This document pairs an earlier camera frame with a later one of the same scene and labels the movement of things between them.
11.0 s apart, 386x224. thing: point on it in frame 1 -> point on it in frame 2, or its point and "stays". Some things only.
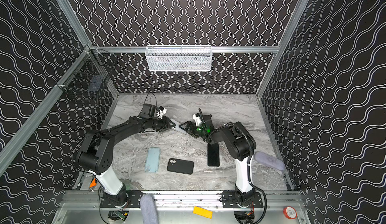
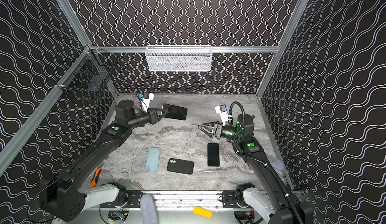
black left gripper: (164, 123) -> (154, 115)
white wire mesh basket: (178, 58) stays
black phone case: (180, 165) stays
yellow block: (203, 212) stays
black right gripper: (193, 129) -> (216, 130)
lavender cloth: (268, 160) stays
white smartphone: (179, 129) -> (175, 111)
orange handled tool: (93, 183) stays
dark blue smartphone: (213, 154) stays
